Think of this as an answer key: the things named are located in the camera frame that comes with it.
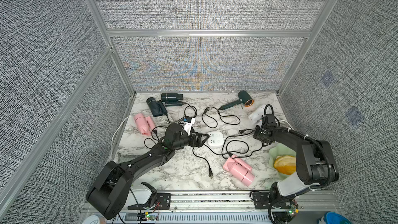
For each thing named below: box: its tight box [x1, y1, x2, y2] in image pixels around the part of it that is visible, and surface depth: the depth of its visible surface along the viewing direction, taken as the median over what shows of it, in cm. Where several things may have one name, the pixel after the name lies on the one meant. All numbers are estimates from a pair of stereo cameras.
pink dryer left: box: [133, 113, 156, 136], surface depth 99 cm
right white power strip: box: [207, 131, 224, 148], surface depth 93 cm
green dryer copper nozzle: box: [218, 90, 255, 111], surface depth 112 cm
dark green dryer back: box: [161, 92, 183, 107], surface depth 112 cm
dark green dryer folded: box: [146, 96, 168, 118], surface depth 108 cm
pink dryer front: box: [222, 154, 255, 187], surface depth 81 cm
